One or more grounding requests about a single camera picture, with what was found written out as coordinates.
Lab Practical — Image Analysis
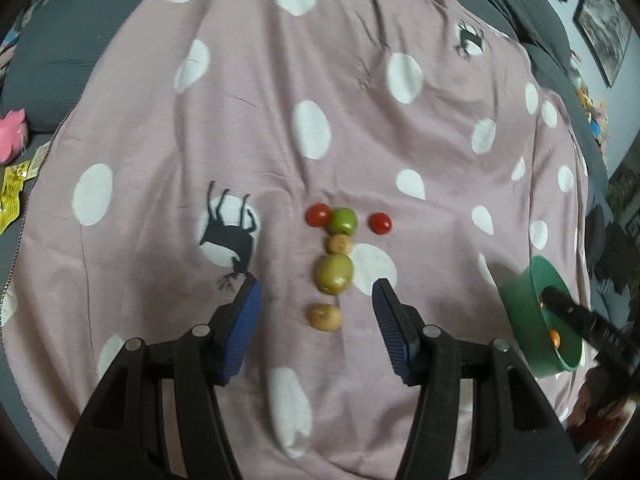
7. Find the green plant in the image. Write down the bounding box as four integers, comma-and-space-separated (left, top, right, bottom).
607, 165, 640, 221

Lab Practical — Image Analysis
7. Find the large green fruit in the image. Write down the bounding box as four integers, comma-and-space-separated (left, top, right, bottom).
313, 253, 354, 296

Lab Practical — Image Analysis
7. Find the yellow packet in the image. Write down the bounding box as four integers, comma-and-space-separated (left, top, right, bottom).
0, 142, 51, 235

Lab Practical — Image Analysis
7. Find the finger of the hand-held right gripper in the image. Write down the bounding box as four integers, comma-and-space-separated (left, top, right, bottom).
542, 286, 608, 348

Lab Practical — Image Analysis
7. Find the grey sofa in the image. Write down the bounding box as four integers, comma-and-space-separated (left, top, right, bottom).
0, 0, 640, 480

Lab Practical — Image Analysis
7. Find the green plastic bowl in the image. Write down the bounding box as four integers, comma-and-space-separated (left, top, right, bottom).
501, 256, 585, 377

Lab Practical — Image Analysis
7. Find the pink polka dot blanket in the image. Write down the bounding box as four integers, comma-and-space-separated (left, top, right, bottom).
0, 0, 596, 480

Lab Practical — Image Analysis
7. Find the red cherry tomato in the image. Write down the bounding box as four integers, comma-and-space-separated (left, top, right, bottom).
305, 203, 333, 228
368, 212, 394, 236

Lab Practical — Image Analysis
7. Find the yellow fruit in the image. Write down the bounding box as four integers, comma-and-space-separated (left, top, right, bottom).
306, 303, 343, 332

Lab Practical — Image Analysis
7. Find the black clothing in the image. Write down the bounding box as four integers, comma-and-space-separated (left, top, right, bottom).
582, 205, 636, 296

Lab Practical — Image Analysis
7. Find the pink plush toy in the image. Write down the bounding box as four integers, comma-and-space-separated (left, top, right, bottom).
0, 110, 29, 165

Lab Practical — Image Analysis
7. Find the small green fruit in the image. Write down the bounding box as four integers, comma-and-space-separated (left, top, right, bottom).
327, 206, 359, 236

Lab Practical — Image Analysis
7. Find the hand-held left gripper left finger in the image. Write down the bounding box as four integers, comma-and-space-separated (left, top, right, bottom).
57, 276, 264, 480

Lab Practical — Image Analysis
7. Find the pile of plush toys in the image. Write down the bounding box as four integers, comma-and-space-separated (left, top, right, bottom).
570, 50, 609, 156

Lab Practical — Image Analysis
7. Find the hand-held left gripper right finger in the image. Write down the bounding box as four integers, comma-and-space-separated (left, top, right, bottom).
372, 278, 586, 480

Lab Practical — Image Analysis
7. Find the large framed picture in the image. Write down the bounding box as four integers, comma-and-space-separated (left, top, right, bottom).
572, 0, 633, 88

